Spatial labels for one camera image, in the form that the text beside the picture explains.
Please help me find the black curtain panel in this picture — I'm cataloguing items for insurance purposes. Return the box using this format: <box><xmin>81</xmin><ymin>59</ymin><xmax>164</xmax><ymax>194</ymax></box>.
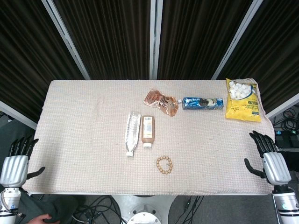
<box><xmin>0</xmin><ymin>0</ymin><xmax>85</xmax><ymax>122</ymax></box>
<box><xmin>217</xmin><ymin>0</ymin><xmax>299</xmax><ymax>114</ymax></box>
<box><xmin>157</xmin><ymin>0</ymin><xmax>254</xmax><ymax>80</ymax></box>
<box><xmin>52</xmin><ymin>0</ymin><xmax>152</xmax><ymax>80</ymax></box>

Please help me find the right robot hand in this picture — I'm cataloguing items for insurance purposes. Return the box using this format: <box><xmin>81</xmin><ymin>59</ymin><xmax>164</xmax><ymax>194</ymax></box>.
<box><xmin>244</xmin><ymin>130</ymin><xmax>292</xmax><ymax>187</ymax></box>

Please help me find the clear plastic water bottle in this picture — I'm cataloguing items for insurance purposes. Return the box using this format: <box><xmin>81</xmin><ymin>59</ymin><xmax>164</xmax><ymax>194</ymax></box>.
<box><xmin>123</xmin><ymin>112</ymin><xmax>142</xmax><ymax>157</ymax></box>

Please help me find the dark grey clothing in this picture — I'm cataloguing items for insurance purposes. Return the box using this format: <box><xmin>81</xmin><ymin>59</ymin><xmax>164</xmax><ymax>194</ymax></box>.
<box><xmin>17</xmin><ymin>193</ymin><xmax>78</xmax><ymax>224</ymax></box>

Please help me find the black foot pedal unit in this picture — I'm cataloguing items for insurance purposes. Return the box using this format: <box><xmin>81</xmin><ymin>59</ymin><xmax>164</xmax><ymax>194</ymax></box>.
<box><xmin>274</xmin><ymin>129</ymin><xmax>299</xmax><ymax>147</ymax></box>

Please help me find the blue cookie package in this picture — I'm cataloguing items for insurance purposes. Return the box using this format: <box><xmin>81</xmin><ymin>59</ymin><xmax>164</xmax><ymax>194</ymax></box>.
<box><xmin>178</xmin><ymin>97</ymin><xmax>224</xmax><ymax>112</ymax></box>

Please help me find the black cable with inline plug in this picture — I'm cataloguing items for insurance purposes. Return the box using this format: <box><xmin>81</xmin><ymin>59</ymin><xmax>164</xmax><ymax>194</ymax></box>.
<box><xmin>171</xmin><ymin>195</ymin><xmax>204</xmax><ymax>221</ymax></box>

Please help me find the brown drink bottle white cap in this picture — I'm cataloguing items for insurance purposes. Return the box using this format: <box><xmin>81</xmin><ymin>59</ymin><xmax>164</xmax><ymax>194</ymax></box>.
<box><xmin>141</xmin><ymin>115</ymin><xmax>155</xmax><ymax>149</ymax></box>

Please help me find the beige woven table cloth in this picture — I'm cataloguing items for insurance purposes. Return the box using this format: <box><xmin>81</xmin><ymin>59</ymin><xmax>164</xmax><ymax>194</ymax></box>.
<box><xmin>23</xmin><ymin>79</ymin><xmax>275</xmax><ymax>196</ymax></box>

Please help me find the black floor cable bundle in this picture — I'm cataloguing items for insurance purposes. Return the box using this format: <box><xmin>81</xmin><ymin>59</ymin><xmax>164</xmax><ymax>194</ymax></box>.
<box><xmin>70</xmin><ymin>195</ymin><xmax>124</xmax><ymax>224</ymax></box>
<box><xmin>272</xmin><ymin>109</ymin><xmax>299</xmax><ymax>131</ymax></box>

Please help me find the wooden bead bracelet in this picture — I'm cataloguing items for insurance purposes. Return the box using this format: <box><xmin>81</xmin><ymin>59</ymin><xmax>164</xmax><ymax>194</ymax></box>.
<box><xmin>156</xmin><ymin>156</ymin><xmax>174</xmax><ymax>175</ymax></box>

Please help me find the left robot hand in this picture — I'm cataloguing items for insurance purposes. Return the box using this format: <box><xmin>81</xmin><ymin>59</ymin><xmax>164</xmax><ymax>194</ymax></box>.
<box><xmin>0</xmin><ymin>135</ymin><xmax>45</xmax><ymax>188</ymax></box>

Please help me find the yellow marshmallow bag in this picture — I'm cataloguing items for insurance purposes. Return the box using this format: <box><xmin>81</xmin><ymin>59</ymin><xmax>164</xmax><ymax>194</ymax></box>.
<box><xmin>225</xmin><ymin>78</ymin><xmax>262</xmax><ymax>123</ymax></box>

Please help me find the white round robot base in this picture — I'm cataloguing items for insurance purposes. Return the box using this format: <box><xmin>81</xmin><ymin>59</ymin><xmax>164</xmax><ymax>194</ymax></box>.
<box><xmin>112</xmin><ymin>195</ymin><xmax>176</xmax><ymax>224</ymax></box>

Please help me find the silver partition post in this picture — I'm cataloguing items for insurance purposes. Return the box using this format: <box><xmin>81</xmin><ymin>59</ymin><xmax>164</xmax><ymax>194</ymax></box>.
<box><xmin>42</xmin><ymin>0</ymin><xmax>91</xmax><ymax>80</ymax></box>
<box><xmin>211</xmin><ymin>0</ymin><xmax>267</xmax><ymax>80</ymax></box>
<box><xmin>149</xmin><ymin>0</ymin><xmax>164</xmax><ymax>80</ymax></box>
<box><xmin>266</xmin><ymin>93</ymin><xmax>299</xmax><ymax>119</ymax></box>
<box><xmin>0</xmin><ymin>100</ymin><xmax>38</xmax><ymax>130</ymax></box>

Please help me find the brown foil snack pouch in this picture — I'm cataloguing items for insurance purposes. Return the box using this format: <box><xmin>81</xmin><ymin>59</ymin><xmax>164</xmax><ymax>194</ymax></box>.
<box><xmin>143</xmin><ymin>88</ymin><xmax>179</xmax><ymax>117</ymax></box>

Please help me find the person's bare hand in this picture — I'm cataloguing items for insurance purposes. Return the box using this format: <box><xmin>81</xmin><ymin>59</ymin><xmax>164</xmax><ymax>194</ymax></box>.
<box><xmin>30</xmin><ymin>214</ymin><xmax>53</xmax><ymax>224</ymax></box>

